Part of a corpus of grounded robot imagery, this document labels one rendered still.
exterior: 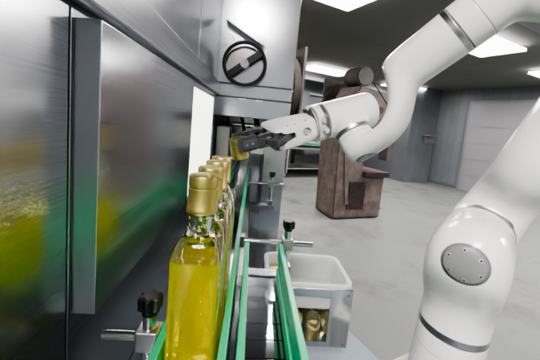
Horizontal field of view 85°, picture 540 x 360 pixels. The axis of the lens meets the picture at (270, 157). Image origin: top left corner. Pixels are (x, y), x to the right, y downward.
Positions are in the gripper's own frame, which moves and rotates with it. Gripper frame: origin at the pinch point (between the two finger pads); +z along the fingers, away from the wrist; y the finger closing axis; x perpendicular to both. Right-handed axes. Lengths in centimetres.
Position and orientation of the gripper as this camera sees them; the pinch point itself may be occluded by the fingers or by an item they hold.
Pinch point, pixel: (243, 141)
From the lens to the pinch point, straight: 62.2
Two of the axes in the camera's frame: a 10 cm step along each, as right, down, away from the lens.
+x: -1.5, -9.2, -3.5
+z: -9.3, 2.6, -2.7
